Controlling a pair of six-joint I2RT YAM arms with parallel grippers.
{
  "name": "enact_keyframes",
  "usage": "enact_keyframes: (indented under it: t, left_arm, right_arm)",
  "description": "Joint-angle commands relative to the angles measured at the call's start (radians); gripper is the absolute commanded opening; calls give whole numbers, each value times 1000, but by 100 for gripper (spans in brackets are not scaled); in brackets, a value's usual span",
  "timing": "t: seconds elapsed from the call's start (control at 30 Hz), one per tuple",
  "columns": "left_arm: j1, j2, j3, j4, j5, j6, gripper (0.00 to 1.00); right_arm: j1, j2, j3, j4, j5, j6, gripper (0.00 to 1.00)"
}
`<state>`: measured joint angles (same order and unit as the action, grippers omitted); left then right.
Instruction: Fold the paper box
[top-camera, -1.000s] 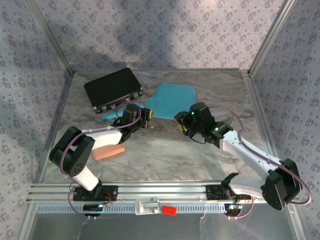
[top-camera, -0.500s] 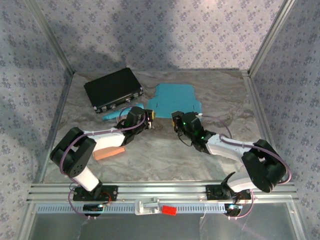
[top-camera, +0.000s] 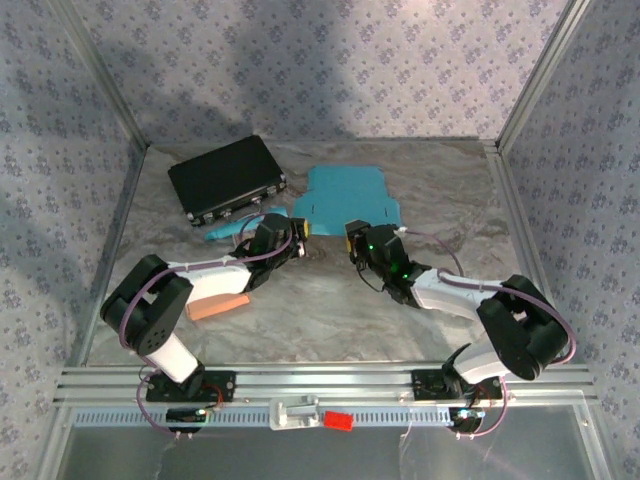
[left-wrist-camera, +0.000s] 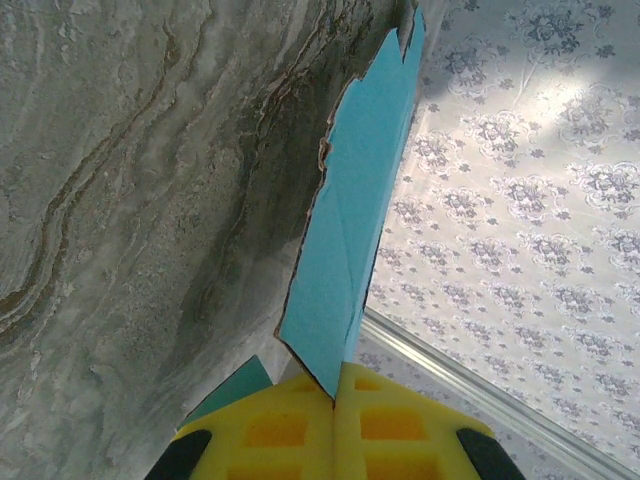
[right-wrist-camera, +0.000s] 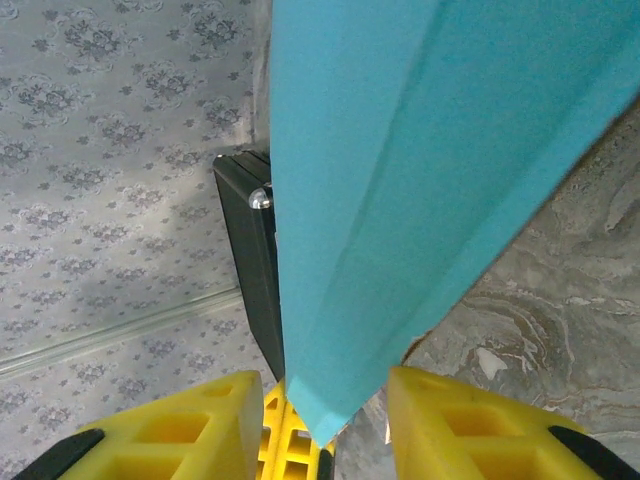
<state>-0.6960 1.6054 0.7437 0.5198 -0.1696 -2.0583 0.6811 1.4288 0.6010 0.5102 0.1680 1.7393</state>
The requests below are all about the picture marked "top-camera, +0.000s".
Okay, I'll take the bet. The black right controller board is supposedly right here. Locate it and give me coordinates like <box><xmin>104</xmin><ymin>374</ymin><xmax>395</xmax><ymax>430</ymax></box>
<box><xmin>448</xmin><ymin>407</ymin><xmax>486</xmax><ymax>434</ymax></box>

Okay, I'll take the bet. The aluminium frame post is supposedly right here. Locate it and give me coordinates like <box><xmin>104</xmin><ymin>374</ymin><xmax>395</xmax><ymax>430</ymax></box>
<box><xmin>494</xmin><ymin>0</ymin><xmax>591</xmax><ymax>151</ymax></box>

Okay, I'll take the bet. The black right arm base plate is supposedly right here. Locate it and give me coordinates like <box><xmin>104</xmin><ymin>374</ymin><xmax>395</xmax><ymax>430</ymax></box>
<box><xmin>412</xmin><ymin>369</ymin><xmax>503</xmax><ymax>401</ymax></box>

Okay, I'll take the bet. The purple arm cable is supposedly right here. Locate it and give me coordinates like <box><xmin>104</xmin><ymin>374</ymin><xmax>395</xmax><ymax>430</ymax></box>
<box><xmin>117</xmin><ymin>214</ymin><xmax>296</xmax><ymax>439</ymax></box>
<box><xmin>407</xmin><ymin>229</ymin><xmax>579</xmax><ymax>441</ymax></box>

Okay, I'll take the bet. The aluminium mounting rail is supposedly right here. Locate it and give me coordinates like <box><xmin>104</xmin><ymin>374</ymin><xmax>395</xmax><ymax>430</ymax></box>
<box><xmin>54</xmin><ymin>364</ymin><xmax>599</xmax><ymax>406</ymax></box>

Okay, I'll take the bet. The blue paper box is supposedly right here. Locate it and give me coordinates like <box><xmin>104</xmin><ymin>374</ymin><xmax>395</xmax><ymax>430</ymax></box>
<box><xmin>292</xmin><ymin>164</ymin><xmax>404</xmax><ymax>236</ymax></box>

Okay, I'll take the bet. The black left controller board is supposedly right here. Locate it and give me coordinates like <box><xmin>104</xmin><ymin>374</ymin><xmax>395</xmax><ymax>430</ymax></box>
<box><xmin>166</xmin><ymin>407</ymin><xmax>207</xmax><ymax>434</ymax></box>

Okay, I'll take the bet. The grey slotted cable duct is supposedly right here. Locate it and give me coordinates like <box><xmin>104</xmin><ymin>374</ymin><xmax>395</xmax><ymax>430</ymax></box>
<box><xmin>72</xmin><ymin>405</ymin><xmax>484</xmax><ymax>429</ymax></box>

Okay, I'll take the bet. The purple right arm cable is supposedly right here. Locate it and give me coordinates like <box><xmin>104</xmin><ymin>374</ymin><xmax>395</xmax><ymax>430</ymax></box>
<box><xmin>407</xmin><ymin>229</ymin><xmax>579</xmax><ymax>441</ymax></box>

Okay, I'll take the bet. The black controller board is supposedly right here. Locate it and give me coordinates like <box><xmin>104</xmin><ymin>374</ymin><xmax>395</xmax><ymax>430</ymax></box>
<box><xmin>448</xmin><ymin>407</ymin><xmax>486</xmax><ymax>434</ymax></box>
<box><xmin>166</xmin><ymin>407</ymin><xmax>207</xmax><ymax>434</ymax></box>

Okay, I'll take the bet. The red plastic block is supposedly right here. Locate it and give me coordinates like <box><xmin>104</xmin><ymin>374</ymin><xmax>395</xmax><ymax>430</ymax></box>
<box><xmin>323</xmin><ymin>410</ymin><xmax>355</xmax><ymax>430</ymax></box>

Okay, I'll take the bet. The grey plastic clamp bracket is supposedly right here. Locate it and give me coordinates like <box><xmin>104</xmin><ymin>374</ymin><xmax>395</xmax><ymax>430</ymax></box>
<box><xmin>268</xmin><ymin>394</ymin><xmax>321</xmax><ymax>431</ymax></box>

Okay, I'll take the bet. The teal pen tube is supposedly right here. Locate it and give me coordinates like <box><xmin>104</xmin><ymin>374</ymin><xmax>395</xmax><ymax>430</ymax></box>
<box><xmin>204</xmin><ymin>205</ymin><xmax>289</xmax><ymax>243</ymax></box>

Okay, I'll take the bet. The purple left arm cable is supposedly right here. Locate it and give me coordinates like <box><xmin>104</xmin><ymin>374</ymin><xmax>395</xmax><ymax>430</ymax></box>
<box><xmin>117</xmin><ymin>214</ymin><xmax>296</xmax><ymax>439</ymax></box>

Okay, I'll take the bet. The black hard case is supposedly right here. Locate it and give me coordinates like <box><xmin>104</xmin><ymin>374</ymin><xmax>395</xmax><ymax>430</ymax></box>
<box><xmin>167</xmin><ymin>136</ymin><xmax>287</xmax><ymax>227</ymax></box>

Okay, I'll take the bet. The aluminium side rail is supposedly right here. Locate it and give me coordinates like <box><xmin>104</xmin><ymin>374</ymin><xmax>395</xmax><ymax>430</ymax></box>
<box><xmin>67</xmin><ymin>144</ymin><xmax>149</xmax><ymax>366</ymax></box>
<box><xmin>482</xmin><ymin>142</ymin><xmax>571</xmax><ymax>364</ymax></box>

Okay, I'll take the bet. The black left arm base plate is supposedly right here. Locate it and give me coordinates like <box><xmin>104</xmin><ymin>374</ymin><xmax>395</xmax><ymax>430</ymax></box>
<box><xmin>145</xmin><ymin>370</ymin><xmax>236</xmax><ymax>404</ymax></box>

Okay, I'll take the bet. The grey metal panel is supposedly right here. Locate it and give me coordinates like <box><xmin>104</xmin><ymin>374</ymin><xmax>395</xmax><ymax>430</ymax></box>
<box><xmin>49</xmin><ymin>405</ymin><xmax>601</xmax><ymax>480</ymax></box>

